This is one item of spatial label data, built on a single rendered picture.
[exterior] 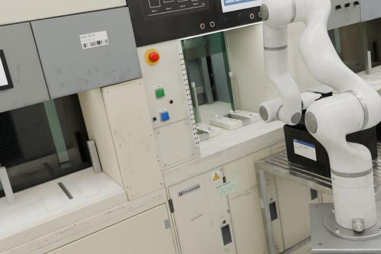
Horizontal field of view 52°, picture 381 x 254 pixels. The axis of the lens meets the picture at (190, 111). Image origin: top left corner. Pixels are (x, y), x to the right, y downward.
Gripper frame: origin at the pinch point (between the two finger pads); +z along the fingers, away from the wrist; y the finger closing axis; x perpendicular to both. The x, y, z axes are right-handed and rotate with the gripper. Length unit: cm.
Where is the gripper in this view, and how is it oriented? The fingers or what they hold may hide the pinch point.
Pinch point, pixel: (324, 94)
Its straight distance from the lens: 178.3
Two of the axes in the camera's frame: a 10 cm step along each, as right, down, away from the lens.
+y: 4.1, 1.4, -9.0
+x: -1.8, -9.6, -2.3
